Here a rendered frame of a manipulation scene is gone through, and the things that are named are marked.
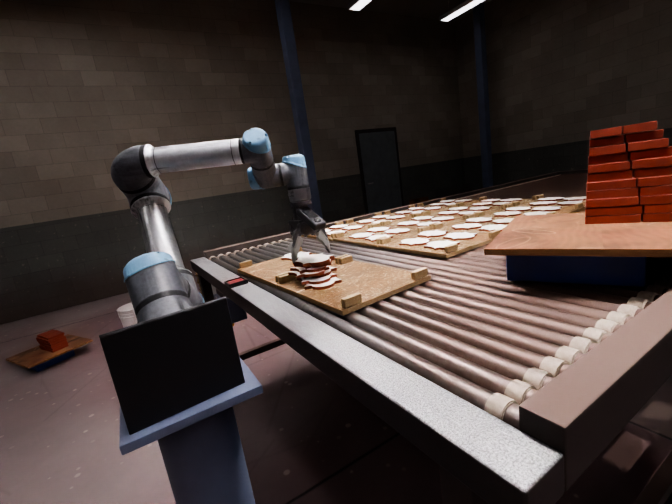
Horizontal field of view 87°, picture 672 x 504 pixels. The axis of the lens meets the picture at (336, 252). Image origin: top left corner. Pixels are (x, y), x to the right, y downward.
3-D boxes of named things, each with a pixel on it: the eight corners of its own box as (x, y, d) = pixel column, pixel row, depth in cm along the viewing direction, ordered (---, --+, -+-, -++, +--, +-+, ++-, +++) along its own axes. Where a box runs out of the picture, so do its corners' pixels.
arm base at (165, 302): (127, 345, 69) (115, 303, 73) (149, 366, 82) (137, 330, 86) (204, 313, 75) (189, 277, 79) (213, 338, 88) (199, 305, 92)
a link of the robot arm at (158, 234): (146, 322, 87) (111, 169, 110) (171, 338, 100) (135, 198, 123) (194, 302, 89) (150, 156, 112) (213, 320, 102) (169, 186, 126)
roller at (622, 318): (636, 345, 69) (637, 322, 68) (270, 249, 234) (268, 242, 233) (646, 336, 72) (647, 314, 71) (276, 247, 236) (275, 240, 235)
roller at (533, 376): (555, 416, 54) (555, 387, 53) (225, 260, 219) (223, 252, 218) (571, 402, 57) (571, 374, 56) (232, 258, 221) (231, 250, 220)
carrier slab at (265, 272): (275, 288, 127) (274, 284, 127) (237, 272, 161) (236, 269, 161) (352, 263, 146) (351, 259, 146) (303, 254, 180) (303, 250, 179)
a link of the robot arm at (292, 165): (279, 158, 121) (304, 154, 121) (285, 190, 123) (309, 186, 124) (278, 156, 113) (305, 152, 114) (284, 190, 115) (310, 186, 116)
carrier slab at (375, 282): (343, 316, 93) (342, 310, 93) (276, 288, 127) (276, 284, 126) (431, 279, 112) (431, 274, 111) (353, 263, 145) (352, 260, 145)
